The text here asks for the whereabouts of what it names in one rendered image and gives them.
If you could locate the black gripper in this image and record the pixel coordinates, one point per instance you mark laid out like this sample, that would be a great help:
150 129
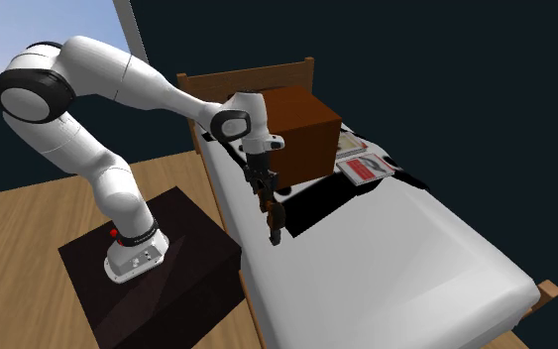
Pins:
257 166

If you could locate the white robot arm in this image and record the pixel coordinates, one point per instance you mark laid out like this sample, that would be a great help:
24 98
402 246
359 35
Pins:
90 145

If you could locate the brown and black elongated object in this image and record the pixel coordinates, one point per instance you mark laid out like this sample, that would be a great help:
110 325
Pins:
275 215

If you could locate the brown cardboard box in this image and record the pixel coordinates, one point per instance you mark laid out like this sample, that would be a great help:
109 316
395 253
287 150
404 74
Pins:
302 130

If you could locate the beige book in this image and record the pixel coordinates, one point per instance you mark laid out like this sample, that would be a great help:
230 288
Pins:
349 143

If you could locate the red and white book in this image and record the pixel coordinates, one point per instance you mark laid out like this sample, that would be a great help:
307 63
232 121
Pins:
363 169

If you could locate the dark robot stand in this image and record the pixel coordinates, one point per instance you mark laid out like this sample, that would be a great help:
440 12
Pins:
177 290

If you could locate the wooden bed with white mattress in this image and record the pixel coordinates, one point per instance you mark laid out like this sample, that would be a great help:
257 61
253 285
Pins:
380 251

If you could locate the window with grey frame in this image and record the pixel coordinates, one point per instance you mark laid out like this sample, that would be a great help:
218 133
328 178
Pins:
27 24

